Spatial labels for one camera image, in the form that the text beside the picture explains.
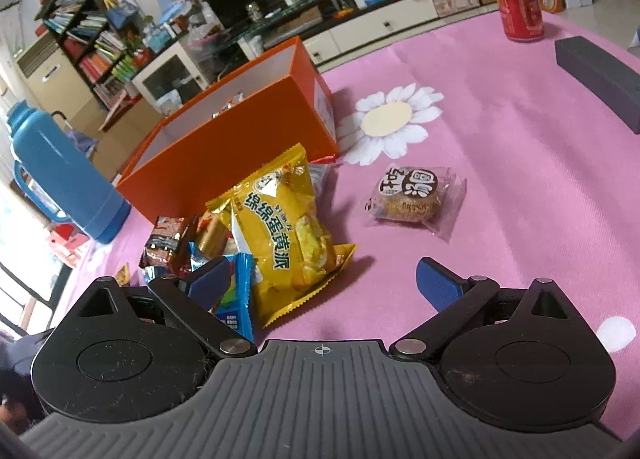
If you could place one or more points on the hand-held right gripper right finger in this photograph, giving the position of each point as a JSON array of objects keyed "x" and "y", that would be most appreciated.
[{"x": 440, "y": 284}]

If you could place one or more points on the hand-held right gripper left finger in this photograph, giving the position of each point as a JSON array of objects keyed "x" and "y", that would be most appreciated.
[{"x": 210, "y": 281}]

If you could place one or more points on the blue snack packet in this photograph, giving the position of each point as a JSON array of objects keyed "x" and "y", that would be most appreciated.
[{"x": 240, "y": 309}]

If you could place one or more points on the gold snack packet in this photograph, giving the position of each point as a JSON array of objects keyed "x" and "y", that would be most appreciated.
[{"x": 212, "y": 236}]

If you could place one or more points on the brown snack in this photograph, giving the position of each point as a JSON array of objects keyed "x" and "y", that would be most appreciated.
[{"x": 162, "y": 239}]

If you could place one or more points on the yellow snack packet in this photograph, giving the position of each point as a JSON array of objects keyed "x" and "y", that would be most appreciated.
[{"x": 280, "y": 239}]

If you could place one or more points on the round pastry clear packet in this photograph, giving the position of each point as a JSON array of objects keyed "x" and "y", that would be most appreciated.
[{"x": 410, "y": 196}]

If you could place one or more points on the orange storage box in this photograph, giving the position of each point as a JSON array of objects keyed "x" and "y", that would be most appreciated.
[{"x": 240, "y": 159}]

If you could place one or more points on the snacks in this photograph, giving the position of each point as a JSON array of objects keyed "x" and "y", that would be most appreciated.
[{"x": 227, "y": 104}]

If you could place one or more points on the pink floral tablecloth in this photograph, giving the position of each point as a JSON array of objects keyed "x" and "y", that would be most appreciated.
[{"x": 500, "y": 139}]

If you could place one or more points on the large brown cardboard box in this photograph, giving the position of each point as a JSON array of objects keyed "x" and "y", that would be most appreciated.
[{"x": 127, "y": 131}]

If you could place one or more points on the blue thermos flask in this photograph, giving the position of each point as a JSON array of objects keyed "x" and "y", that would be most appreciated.
[{"x": 65, "y": 174}]

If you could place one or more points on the white glass-door cabinet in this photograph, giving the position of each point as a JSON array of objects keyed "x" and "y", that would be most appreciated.
[{"x": 170, "y": 74}]

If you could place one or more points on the white standing air conditioner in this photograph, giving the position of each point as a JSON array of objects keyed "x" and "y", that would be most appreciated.
[{"x": 50, "y": 84}]

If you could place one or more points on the dark grey rectangular block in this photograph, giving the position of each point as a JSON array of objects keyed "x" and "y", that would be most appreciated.
[{"x": 600, "y": 79}]

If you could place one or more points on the black bookshelf with books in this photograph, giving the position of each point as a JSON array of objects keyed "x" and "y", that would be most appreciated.
[{"x": 95, "y": 39}]

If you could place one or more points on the glass jar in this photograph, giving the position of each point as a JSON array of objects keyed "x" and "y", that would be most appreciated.
[{"x": 254, "y": 12}]

